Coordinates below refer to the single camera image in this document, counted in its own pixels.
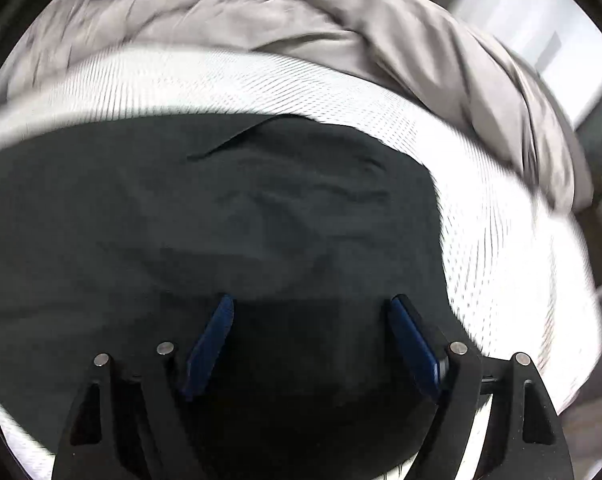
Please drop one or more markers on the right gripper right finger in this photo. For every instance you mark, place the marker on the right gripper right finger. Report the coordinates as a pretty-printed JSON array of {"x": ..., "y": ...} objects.
[{"x": 524, "y": 438}]

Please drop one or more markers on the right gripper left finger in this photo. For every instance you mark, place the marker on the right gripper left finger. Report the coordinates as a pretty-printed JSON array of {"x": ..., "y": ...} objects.
[{"x": 133, "y": 424}]

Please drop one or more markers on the black pants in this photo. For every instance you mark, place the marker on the black pants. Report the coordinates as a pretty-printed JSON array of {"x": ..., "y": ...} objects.
[{"x": 117, "y": 236}]

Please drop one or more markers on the white honeycomb mattress cover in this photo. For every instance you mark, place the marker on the white honeycomb mattress cover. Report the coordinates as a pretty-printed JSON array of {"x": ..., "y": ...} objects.
[{"x": 516, "y": 271}]

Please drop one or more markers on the grey quilted duvet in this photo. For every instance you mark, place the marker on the grey quilted duvet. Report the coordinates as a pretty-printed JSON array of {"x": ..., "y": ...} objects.
[{"x": 412, "y": 47}]

